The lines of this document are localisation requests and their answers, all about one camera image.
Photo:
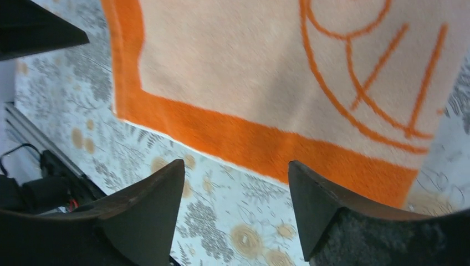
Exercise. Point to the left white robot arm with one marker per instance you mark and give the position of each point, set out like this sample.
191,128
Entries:
28,29

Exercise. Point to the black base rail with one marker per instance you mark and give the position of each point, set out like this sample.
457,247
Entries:
58,189

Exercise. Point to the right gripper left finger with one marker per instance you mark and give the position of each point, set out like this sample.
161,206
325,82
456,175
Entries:
134,226

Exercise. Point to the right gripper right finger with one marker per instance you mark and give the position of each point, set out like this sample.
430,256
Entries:
337,226

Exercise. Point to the floral table mat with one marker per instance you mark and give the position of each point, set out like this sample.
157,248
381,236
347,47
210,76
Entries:
229,215

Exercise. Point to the orange cartoon towel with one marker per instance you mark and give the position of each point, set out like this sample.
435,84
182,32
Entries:
353,89

